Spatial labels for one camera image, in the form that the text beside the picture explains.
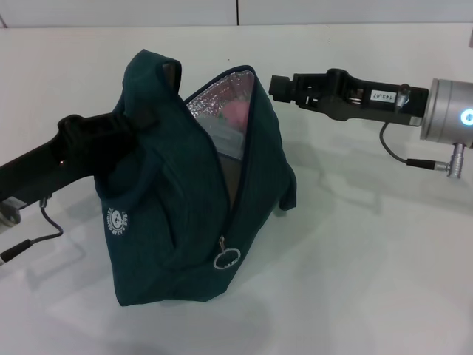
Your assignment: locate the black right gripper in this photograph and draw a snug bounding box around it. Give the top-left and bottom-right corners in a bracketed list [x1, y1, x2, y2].
[270, 67, 430, 127]

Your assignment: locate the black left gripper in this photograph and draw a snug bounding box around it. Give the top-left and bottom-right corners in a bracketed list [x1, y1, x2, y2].
[0, 111, 157, 210]

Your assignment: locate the pink toy peach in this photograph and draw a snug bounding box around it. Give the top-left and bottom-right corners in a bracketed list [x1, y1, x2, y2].
[219, 101, 251, 129]

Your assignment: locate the clear container with blue seal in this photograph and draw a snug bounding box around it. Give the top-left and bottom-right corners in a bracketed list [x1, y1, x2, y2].
[200, 118, 248, 160]

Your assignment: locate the dark teal insulated lunch bag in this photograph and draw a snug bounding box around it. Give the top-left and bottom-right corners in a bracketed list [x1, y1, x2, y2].
[95, 48, 299, 308]

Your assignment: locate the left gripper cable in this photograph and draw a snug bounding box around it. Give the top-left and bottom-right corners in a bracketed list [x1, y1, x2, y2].
[0, 197, 64, 266]

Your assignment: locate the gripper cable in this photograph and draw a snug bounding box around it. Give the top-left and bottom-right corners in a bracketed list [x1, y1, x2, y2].
[0, 197, 64, 266]
[380, 121, 473, 179]

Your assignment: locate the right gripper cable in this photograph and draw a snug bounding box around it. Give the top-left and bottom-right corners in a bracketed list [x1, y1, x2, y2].
[380, 121, 473, 179]

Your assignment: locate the clear zipper pull ring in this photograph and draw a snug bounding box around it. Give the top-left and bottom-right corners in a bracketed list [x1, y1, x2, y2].
[212, 236, 242, 271]

